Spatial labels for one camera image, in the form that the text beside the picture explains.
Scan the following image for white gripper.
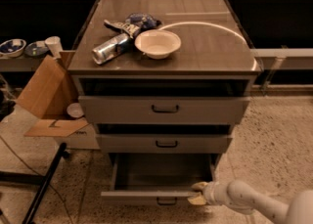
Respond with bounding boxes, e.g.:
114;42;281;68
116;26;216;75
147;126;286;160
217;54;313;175
188;182;229;205

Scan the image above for grey bottom drawer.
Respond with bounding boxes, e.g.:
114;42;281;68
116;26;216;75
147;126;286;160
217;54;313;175
101;153;214;206

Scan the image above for grey drawer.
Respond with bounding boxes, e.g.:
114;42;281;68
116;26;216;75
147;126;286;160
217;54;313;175
96;134;233;154
101;153;214;206
79;96;249;125

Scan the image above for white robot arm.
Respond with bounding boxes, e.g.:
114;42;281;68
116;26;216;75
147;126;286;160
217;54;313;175
188;180;313;224

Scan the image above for grey middle drawer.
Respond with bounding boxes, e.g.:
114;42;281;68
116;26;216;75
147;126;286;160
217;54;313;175
96;134;233;154

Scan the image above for grey drawer cabinet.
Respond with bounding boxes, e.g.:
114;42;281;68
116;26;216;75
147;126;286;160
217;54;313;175
67;0;262;170

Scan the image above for grey top drawer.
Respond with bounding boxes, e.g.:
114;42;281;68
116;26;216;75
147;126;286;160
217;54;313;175
79;96;249;125

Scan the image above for open cardboard box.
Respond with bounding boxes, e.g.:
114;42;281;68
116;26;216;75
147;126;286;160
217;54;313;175
17;51;99;150

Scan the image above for small white bowl in box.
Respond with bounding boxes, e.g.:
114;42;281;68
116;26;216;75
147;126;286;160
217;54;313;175
67;103;84;118

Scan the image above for black metal stand leg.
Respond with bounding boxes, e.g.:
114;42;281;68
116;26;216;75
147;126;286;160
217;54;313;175
0;143;69;224

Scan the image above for silver blue drink can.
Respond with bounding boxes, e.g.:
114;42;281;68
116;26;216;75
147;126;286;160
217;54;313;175
92;33;132;65

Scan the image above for blue crumpled chip bag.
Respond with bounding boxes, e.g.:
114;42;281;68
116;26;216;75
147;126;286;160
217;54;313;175
104;13;161;39

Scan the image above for white paper cup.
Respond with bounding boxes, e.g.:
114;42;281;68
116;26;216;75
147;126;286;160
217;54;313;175
45;36;63;58

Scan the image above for blue patterned bowl right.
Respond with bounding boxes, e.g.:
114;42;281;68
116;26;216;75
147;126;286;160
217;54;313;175
24;41;49;59

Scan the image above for blue patterned bowl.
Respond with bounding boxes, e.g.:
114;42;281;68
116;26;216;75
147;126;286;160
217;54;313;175
0;39;26;58
24;41;49;59

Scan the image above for blue patterned bowl left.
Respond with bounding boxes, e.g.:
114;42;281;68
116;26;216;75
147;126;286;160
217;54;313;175
0;39;26;58

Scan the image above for black floor cable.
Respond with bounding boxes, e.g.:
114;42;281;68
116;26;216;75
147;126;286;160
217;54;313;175
0;136;74;224

